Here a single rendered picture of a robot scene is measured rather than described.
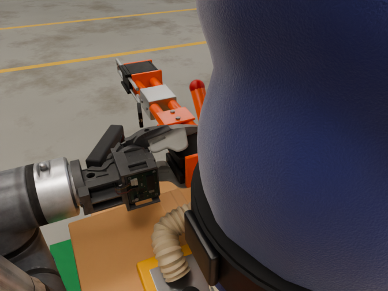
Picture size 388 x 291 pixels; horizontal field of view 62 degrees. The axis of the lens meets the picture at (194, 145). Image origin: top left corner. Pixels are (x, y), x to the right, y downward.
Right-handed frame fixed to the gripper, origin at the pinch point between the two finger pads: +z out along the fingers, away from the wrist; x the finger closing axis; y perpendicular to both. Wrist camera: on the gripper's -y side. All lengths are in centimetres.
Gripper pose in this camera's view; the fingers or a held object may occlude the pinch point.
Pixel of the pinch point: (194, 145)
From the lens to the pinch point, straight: 55.4
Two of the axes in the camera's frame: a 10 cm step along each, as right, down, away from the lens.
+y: 3.8, 5.3, -7.5
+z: 9.2, -2.3, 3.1
